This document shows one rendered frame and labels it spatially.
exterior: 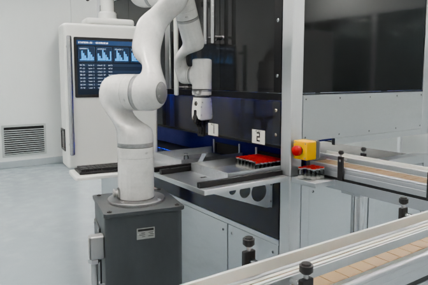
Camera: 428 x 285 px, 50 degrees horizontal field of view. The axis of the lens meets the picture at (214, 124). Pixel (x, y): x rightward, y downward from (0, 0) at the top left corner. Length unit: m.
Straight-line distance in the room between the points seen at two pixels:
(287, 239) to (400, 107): 0.89
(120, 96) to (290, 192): 0.79
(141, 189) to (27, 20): 5.72
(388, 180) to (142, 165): 0.84
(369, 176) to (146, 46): 0.90
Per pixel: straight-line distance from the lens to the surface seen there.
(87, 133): 2.47
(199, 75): 1.93
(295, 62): 1.81
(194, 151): 2.33
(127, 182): 1.51
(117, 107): 1.51
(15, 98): 6.98
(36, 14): 7.11
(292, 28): 1.81
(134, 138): 1.48
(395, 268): 0.91
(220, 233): 2.29
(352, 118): 2.08
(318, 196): 1.98
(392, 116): 2.32
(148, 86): 1.44
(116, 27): 2.50
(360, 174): 1.75
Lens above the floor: 1.27
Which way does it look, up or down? 6 degrees down
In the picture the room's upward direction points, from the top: straight up
